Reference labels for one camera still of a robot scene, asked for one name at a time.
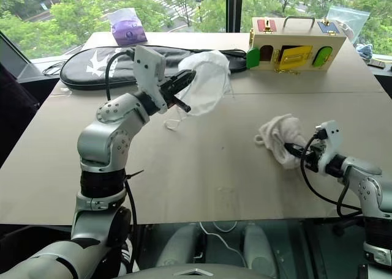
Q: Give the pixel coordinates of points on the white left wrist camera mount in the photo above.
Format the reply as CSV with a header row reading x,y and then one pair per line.
x,y
149,74

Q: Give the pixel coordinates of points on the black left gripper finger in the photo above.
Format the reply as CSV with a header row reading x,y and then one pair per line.
x,y
185,78
181,105

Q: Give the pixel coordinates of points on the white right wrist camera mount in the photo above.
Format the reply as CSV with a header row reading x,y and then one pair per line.
x,y
330,144

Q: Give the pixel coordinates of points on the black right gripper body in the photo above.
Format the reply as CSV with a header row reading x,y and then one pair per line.
x,y
314,156

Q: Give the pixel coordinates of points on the black racket bag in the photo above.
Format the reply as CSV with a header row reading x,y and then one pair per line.
x,y
98,65

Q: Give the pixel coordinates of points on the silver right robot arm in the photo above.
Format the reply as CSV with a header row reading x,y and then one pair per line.
x,y
364,187

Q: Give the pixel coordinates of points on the wooden lock box toy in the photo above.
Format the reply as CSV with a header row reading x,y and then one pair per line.
x,y
291,48

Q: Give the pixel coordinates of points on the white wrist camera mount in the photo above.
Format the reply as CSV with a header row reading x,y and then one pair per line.
x,y
149,74
330,144

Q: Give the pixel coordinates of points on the black remote control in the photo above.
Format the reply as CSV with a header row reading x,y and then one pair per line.
x,y
376,64

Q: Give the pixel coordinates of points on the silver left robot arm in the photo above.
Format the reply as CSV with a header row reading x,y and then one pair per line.
x,y
101,141

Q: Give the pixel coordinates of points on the purple tissue pack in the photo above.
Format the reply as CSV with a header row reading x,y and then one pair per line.
x,y
128,28

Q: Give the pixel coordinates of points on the dark purple fabric chair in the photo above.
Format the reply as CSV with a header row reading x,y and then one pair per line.
x,y
15,107

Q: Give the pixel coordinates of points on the grey rounded robot leg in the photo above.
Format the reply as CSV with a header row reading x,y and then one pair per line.
x,y
180,245
258,248

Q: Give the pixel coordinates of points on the blue cloth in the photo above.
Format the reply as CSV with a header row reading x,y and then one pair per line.
x,y
365,51

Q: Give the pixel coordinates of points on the clear plastic zip bag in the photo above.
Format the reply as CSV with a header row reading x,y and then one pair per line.
x,y
347,22

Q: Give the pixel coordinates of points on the white towel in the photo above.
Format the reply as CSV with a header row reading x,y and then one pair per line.
x,y
283,138

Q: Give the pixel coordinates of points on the grey robot torso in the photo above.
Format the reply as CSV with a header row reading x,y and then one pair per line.
x,y
199,273

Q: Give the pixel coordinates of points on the black window frame post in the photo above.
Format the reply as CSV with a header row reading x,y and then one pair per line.
x,y
235,8

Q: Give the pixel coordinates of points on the grey slanted panel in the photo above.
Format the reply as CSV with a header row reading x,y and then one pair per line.
x,y
12,58

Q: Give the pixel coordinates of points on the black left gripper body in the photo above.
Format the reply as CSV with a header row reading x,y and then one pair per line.
x,y
167,90

